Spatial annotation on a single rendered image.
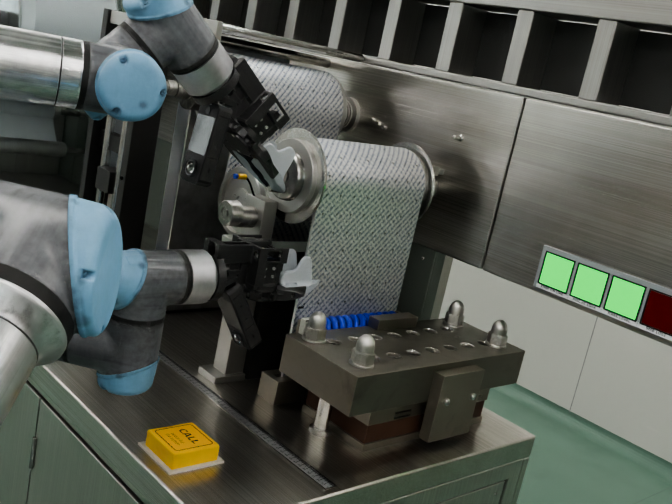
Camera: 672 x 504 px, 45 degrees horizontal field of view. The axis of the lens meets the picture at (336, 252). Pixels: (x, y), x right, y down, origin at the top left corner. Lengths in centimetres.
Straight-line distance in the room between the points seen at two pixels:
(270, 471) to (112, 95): 52
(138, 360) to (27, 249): 43
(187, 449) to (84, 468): 26
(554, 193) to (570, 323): 273
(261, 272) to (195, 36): 33
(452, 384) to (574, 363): 283
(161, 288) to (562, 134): 67
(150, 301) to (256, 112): 30
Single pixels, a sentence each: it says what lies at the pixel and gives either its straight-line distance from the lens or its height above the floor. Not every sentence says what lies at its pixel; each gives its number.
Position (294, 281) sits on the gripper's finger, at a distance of 122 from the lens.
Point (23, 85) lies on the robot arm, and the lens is 92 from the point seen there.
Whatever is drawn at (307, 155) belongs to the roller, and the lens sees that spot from 123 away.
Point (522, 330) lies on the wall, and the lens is 420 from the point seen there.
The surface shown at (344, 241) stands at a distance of 129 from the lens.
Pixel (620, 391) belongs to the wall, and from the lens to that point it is 397.
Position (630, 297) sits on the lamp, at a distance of 127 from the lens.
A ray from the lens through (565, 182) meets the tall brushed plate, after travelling 133.
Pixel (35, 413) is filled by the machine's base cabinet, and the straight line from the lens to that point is 144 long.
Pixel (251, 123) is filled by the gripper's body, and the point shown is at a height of 133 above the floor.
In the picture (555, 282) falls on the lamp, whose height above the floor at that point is 117.
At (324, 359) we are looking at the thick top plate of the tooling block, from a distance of 116.
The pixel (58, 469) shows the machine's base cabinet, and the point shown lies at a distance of 138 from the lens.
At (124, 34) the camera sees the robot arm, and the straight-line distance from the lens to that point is 106.
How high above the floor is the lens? 143
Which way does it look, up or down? 13 degrees down
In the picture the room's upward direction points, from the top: 12 degrees clockwise
